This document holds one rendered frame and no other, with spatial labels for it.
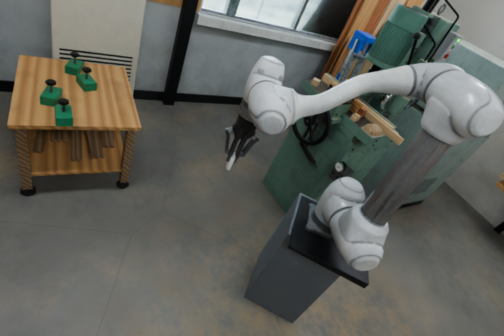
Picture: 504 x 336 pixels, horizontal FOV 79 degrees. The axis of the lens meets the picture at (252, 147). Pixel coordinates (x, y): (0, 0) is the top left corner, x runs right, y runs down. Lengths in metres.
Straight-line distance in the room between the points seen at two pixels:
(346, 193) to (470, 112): 0.57
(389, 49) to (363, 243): 1.08
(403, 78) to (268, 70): 0.43
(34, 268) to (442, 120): 1.78
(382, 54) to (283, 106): 1.15
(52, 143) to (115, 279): 0.88
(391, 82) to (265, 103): 0.45
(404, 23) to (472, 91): 0.92
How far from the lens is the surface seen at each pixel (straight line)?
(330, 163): 1.98
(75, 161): 2.03
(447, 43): 2.12
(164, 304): 1.76
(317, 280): 1.59
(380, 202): 1.16
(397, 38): 1.86
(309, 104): 0.86
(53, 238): 1.93
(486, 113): 0.98
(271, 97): 0.80
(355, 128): 1.85
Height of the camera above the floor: 1.60
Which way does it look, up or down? 35 degrees down
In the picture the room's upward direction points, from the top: 25 degrees clockwise
